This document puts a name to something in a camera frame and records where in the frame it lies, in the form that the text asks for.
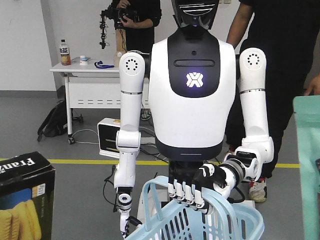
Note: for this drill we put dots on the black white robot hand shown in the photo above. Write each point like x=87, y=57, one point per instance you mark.
x=185, y=181

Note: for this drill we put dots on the light blue plastic basket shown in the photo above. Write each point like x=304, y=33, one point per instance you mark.
x=176, y=221

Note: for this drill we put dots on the teal goji berry pouch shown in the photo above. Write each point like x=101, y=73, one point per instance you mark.
x=307, y=119

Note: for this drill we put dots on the black Franzzi cookie box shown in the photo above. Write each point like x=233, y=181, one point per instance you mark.
x=27, y=186

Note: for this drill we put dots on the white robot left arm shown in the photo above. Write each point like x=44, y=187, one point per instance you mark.
x=128, y=138

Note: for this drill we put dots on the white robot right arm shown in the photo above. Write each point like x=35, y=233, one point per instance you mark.
x=257, y=148

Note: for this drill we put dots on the white black charger box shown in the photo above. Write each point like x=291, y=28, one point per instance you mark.
x=107, y=134

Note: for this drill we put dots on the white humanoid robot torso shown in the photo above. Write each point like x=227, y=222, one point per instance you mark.
x=192, y=84

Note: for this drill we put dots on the white folding table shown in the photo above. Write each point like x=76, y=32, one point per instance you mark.
x=89, y=87

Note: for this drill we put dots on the black backpack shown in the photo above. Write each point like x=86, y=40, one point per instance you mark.
x=56, y=122

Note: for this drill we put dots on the tea drink bottle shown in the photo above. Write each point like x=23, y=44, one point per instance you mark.
x=64, y=51

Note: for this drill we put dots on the seated person in black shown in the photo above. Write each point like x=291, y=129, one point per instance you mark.
x=286, y=31

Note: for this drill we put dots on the person holding camera rig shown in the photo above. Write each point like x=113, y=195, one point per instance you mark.
x=140, y=24

